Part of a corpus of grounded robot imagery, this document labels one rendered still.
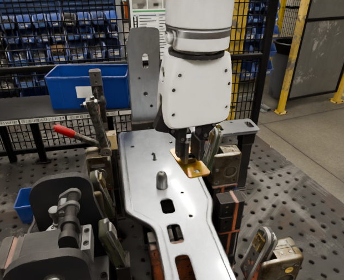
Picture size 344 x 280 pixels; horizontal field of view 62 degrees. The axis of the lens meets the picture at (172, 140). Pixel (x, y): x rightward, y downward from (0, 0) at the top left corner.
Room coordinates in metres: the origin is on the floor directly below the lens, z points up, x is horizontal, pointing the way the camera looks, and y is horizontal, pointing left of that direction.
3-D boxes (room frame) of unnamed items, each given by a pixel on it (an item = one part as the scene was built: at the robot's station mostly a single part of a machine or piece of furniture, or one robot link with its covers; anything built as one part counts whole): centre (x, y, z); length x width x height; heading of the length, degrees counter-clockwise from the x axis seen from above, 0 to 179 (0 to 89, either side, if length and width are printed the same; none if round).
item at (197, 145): (0.39, -0.05, 1.27); 0.03 x 0.03 x 0.07; 22
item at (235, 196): (0.56, -0.15, 0.84); 0.11 x 0.08 x 0.29; 102
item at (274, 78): (3.73, -1.54, 0.36); 0.50 x 0.50 x 0.73
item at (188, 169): (0.38, -0.03, 1.23); 0.08 x 0.04 x 0.01; 22
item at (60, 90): (1.10, 0.33, 1.10); 0.30 x 0.17 x 0.13; 92
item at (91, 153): (0.68, 0.21, 0.88); 0.07 x 0.06 x 0.35; 102
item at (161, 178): (0.59, 0.03, 1.02); 0.03 x 0.03 x 0.07
